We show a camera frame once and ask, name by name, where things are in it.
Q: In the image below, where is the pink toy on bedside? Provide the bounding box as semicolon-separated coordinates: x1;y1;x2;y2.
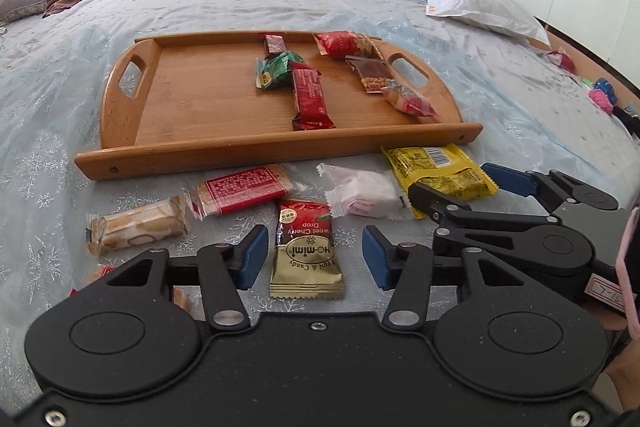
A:
588;78;639;136

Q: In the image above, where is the white pillow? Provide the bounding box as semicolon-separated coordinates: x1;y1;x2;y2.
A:
426;0;550;49

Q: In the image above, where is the wooden serving tray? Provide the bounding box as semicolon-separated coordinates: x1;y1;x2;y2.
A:
74;30;483;181

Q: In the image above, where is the person's right hand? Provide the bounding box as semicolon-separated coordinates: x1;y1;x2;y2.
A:
582;303;640;413

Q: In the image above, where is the clear wrapped biscuit pack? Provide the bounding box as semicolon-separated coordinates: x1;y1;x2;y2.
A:
85;195;189;257

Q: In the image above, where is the small dark red snack bar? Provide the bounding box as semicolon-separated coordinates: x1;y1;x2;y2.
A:
262;34;288;57

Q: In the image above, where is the grey bed sheet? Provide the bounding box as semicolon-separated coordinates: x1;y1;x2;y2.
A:
1;0;639;171

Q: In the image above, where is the long red wafer bar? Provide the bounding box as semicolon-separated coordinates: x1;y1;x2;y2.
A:
291;62;335;131

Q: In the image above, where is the wooden bed frame edge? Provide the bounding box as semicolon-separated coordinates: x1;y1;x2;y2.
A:
537;17;639;98

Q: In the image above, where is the yellow snack packet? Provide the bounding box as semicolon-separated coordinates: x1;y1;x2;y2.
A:
381;144;499;202

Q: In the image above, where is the red label cracker pack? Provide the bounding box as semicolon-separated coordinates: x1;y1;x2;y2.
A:
186;165;295;220

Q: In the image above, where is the red peanut snack bag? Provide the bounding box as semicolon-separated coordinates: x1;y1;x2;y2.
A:
314;30;381;60

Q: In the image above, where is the green snack packet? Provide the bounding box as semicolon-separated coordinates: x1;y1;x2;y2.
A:
255;51;305;90

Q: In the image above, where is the mauve pillow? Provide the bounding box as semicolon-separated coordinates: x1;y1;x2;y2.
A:
0;0;50;25

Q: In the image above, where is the gold cherry drop sachet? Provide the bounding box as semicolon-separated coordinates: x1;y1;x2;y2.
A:
269;199;345;299

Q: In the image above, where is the pink red snack packet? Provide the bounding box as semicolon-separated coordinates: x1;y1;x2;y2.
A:
380;80;438;118

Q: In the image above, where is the red white small toy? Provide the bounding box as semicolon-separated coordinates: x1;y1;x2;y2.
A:
544;49;576;75

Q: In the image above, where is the white pink candy packet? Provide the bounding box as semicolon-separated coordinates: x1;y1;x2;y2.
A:
317;162;412;221

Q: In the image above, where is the brown almond chocolate bar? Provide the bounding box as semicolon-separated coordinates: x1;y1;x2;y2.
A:
345;56;399;94

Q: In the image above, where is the light blue snowflake sheer cloth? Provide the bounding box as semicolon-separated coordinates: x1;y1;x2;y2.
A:
1;8;639;375

